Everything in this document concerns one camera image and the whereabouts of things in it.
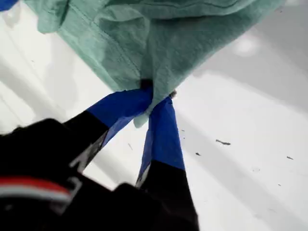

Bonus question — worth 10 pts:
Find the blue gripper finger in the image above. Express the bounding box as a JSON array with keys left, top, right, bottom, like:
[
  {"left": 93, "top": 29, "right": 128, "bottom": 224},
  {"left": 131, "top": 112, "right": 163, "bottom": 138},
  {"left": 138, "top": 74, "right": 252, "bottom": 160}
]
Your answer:
[
  {"left": 61, "top": 80, "right": 154, "bottom": 174},
  {"left": 135, "top": 90, "right": 201, "bottom": 231},
  {"left": 0, "top": 0, "right": 18, "bottom": 13}
]

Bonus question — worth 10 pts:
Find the pale green T-shirt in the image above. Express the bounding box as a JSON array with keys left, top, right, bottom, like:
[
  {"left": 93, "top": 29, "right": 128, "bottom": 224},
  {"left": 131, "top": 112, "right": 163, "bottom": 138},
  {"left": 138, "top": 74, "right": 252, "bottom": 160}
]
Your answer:
[{"left": 23, "top": 0, "right": 288, "bottom": 128}]

